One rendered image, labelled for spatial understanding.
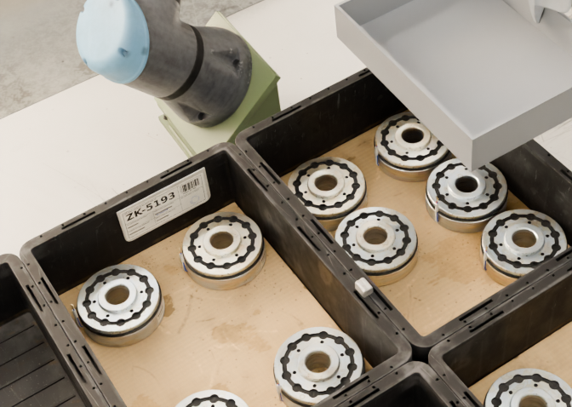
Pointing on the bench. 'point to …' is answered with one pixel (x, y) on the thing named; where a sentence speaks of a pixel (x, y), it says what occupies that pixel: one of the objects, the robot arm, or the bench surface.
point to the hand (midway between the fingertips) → (539, 8)
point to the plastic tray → (465, 59)
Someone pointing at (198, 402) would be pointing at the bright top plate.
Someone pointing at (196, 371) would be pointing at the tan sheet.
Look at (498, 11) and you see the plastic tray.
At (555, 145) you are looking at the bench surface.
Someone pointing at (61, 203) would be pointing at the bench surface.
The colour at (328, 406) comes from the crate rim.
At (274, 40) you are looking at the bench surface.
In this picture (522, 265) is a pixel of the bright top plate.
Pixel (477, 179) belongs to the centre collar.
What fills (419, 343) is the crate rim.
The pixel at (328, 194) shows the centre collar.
